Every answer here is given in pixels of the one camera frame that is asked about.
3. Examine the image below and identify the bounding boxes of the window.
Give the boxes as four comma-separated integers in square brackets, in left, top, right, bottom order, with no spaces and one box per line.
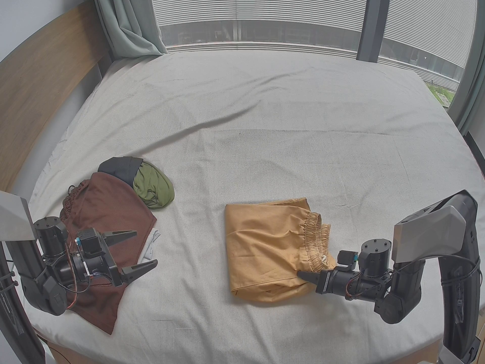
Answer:
[146,0,485,135]

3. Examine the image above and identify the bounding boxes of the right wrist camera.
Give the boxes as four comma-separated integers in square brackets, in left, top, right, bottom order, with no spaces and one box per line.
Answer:
[336,250,360,272]

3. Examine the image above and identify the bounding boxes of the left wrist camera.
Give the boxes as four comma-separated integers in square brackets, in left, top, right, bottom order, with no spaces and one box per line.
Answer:
[75,228,100,257]

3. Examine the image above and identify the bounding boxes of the bed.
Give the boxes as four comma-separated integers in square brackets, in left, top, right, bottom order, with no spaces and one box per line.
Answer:
[0,0,485,364]

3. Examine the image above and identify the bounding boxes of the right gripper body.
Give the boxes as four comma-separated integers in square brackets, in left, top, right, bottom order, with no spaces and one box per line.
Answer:
[316,269,361,298]

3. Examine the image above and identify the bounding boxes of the grey-green curtain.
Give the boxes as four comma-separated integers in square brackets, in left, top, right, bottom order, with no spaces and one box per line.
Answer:
[89,0,168,58]

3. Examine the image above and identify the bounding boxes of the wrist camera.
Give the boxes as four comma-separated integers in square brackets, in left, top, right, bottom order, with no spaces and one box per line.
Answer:
[336,250,360,272]
[75,228,100,257]

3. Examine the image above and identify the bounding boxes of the pale grey garment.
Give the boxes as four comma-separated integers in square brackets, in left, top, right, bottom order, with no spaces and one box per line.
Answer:
[138,229,161,265]

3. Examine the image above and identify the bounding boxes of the tan shorts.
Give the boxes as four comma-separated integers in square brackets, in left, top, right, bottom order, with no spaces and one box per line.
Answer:
[225,199,338,304]

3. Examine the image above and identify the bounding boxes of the black garment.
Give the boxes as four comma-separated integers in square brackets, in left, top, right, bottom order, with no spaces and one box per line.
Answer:
[98,157,145,189]

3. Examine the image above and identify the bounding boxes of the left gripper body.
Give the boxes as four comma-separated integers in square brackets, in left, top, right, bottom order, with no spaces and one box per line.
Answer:
[81,237,124,289]

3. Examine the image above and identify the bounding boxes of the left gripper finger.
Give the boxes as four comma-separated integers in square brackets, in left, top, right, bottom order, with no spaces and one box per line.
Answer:
[100,230,138,246]
[121,260,158,286]

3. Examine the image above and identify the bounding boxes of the brown shorts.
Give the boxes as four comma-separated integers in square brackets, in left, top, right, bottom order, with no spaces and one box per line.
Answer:
[61,173,158,335]

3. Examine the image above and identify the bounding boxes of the green garment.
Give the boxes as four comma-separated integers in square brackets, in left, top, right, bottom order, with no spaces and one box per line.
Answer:
[133,162,176,209]

